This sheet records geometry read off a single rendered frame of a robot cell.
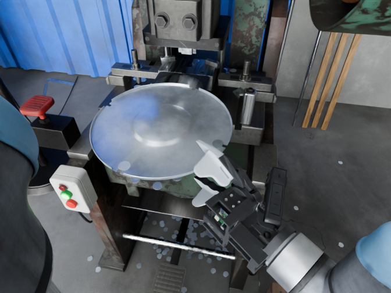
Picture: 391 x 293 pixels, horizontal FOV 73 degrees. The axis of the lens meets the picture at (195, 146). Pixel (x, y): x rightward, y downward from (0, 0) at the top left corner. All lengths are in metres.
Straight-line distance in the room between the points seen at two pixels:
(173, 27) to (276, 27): 0.45
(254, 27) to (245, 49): 0.07
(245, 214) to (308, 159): 1.30
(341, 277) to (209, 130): 0.33
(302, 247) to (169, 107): 0.37
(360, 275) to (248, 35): 0.74
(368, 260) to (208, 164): 0.24
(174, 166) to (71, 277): 0.91
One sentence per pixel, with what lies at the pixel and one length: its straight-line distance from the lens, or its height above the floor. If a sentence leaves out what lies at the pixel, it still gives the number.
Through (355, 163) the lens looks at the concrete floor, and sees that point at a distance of 1.79.
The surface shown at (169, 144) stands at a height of 0.78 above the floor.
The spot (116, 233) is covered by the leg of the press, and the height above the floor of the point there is 0.25.
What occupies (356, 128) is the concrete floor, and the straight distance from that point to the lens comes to 2.06.
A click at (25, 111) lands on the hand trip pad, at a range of 0.75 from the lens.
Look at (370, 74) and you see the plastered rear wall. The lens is 2.19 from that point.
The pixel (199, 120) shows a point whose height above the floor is 0.78.
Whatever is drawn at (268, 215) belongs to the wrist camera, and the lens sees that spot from 0.43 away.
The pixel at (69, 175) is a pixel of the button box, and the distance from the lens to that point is 0.73.
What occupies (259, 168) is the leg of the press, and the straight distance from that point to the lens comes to 0.67.
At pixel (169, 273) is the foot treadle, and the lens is 1.04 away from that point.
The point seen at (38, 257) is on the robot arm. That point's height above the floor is 0.98.
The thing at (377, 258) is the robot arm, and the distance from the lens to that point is 0.31.
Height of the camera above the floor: 1.13
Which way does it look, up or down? 44 degrees down
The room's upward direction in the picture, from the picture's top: straight up
